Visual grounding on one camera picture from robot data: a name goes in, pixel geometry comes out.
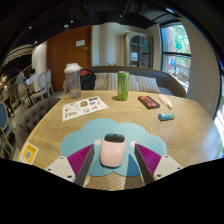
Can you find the cream plastic tube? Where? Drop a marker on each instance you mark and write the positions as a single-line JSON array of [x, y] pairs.
[[165, 100]]

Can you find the black-framed window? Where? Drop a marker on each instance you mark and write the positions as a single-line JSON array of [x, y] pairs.
[[176, 56]]

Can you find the pink computer mouse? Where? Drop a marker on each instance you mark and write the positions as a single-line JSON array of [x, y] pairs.
[[112, 153]]

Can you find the blue cloud-shaped mouse pad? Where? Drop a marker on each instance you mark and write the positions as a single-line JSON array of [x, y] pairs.
[[113, 126]]

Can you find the blue chair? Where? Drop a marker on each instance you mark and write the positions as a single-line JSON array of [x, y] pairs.
[[5, 126]]

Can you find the white door sign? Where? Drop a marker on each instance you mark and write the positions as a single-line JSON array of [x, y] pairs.
[[80, 43]]

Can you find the brown curved sofa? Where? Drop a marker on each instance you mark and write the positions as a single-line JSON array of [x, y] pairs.
[[170, 83]]

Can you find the large curved window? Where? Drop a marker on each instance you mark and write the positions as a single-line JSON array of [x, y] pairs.
[[220, 120]]

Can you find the black flat box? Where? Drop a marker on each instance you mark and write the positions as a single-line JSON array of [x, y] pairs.
[[148, 102]]

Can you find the brown wooden door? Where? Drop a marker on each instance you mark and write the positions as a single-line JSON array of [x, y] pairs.
[[63, 53]]

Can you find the small teal packet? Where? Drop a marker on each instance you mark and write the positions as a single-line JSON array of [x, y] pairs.
[[166, 116]]

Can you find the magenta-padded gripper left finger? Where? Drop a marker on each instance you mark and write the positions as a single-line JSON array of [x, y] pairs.
[[62, 166]]

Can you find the black backpack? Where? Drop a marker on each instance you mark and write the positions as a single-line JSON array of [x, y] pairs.
[[87, 80]]

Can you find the clear shaker bottle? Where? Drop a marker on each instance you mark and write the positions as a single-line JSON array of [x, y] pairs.
[[73, 83]]

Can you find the person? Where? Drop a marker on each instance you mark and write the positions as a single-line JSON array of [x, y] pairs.
[[33, 78], [20, 78]]

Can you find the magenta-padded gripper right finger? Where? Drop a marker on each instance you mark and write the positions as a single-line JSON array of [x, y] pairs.
[[165, 165]]

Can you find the white sticker sheet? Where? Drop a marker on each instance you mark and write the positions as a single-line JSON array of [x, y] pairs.
[[83, 107]]

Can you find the green drink can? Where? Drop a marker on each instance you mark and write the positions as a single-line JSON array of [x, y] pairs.
[[123, 86]]

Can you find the striped cushion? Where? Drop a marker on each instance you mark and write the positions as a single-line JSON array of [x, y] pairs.
[[105, 81], [145, 84]]

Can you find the yellow code sticker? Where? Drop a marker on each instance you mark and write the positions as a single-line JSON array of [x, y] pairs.
[[29, 153]]

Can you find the grey tufted bench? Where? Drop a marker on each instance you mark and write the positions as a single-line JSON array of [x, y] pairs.
[[33, 118]]

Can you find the group of white chairs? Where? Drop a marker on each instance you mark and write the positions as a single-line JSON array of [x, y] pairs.
[[43, 83]]

